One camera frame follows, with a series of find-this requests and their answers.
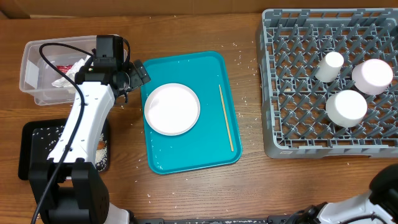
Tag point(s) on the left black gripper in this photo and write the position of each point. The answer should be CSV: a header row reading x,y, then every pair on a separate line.
x,y
138,74

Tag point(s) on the red snack wrapper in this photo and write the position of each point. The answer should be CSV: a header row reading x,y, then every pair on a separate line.
x,y
64,68

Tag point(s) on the large white plate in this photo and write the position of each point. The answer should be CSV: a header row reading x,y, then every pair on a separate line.
x,y
172,109

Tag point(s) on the brown carrot stick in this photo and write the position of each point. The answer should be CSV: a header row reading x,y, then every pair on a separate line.
x,y
101,145

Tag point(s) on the wooden chopstick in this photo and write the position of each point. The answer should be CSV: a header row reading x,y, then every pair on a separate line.
x,y
226,119

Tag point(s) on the small white cup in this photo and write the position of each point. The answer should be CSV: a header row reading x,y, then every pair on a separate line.
x,y
329,67

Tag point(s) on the white bowl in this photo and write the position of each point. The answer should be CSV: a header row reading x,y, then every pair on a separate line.
x,y
372,77

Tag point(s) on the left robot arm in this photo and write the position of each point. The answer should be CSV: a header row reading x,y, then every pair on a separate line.
x,y
67,187

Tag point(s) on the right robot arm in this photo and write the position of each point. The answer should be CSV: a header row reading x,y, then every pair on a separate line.
x,y
377,205

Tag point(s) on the grey dishwasher rack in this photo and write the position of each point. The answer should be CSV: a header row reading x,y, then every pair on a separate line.
x,y
290,45

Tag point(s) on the white rice pile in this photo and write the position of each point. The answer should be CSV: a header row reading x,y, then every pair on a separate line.
x,y
45,139

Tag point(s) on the teal serving tray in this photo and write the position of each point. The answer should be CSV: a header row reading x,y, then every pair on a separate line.
x,y
207,143

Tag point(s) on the black plastic tray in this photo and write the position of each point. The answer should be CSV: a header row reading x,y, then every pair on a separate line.
x,y
25,153

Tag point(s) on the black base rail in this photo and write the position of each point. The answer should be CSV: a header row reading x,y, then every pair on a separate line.
x,y
273,219

